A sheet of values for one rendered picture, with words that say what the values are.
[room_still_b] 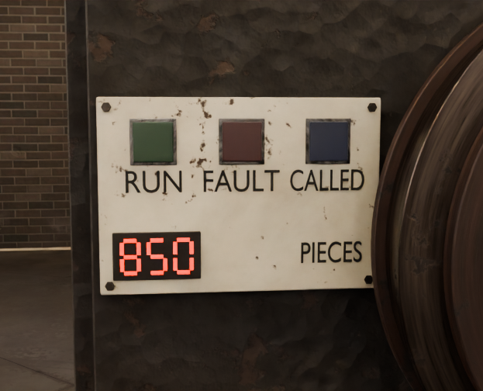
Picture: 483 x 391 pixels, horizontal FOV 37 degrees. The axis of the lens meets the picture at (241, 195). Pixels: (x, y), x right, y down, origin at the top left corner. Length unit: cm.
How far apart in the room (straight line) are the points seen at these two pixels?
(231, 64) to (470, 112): 23
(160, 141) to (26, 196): 614
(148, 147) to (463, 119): 27
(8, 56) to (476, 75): 632
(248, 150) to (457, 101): 20
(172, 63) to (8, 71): 611
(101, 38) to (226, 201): 19
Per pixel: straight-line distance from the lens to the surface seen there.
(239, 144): 65
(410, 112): 62
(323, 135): 66
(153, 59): 67
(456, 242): 55
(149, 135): 65
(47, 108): 670
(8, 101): 676
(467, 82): 56
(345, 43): 69
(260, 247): 67
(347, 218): 68
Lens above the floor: 122
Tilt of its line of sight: 6 degrees down
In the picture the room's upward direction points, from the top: straight up
